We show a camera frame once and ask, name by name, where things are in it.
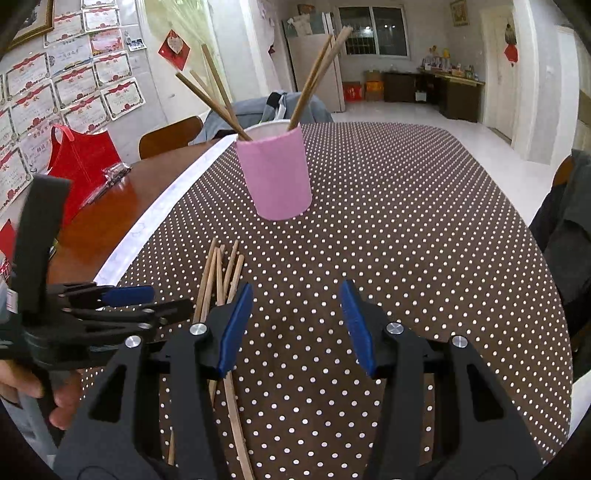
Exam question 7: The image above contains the framed blossom painting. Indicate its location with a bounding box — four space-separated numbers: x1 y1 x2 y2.
0 0 55 51

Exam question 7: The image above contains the light green curtain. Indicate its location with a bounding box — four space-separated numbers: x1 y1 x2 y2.
141 0 218 125

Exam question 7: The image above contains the silver refrigerator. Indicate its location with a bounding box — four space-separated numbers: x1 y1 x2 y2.
283 11 346 114

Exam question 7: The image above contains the clear plastic bag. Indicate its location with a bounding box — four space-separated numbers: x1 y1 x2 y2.
104 162 129 185

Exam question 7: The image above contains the red felt bag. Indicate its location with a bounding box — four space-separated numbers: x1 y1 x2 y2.
46 124 123 227

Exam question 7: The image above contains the grey jacket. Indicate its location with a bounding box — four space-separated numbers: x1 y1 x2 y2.
191 91 334 146

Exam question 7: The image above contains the group of wooden chopsticks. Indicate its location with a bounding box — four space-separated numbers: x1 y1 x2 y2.
167 239 256 480

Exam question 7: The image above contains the row of bottles and jars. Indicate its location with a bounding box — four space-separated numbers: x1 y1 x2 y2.
422 46 476 77

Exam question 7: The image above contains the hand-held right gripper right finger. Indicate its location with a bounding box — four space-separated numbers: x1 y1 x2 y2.
339 279 543 480

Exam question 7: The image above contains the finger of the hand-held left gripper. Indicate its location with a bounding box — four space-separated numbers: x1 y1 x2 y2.
48 283 156 310
60 298 195 346

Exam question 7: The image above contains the orange cardboard box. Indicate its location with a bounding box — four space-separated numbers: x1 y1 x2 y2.
365 70 385 101

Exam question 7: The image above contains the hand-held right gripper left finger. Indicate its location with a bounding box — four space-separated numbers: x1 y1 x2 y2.
55 282 254 480

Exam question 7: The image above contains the barred window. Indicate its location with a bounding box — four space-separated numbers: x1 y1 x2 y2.
337 6 411 60

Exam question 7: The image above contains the red hanging ornament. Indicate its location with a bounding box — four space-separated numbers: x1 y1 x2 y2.
503 23 519 65

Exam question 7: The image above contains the brown polka dot tablecloth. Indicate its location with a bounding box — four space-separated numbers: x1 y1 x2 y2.
81 122 573 480

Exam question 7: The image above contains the white door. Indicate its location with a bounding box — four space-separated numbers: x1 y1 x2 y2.
480 9 520 144

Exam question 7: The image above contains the pink cup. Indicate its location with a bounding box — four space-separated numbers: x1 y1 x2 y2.
235 121 312 221

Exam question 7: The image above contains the wooden chair back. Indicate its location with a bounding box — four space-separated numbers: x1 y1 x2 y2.
139 116 204 160

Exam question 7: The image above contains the dark wooden desk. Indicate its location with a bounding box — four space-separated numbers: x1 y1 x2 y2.
383 69 485 123

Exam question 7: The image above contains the red heart wall decoration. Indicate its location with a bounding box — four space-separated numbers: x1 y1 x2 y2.
158 30 191 70

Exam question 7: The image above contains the wooden chair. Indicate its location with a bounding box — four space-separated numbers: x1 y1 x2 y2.
551 157 573 186
139 116 204 160

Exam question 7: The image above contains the wall of award certificates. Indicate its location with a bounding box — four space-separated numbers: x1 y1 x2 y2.
0 0 146 217

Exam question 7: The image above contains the single brown chopstick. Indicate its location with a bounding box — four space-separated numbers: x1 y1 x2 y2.
287 26 354 131
189 69 218 104
201 44 245 134
291 33 334 121
175 71 253 141

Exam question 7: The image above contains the person's left hand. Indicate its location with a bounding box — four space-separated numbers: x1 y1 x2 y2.
0 360 83 431

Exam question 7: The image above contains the dark jacket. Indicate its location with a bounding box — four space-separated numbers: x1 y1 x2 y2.
529 148 591 333

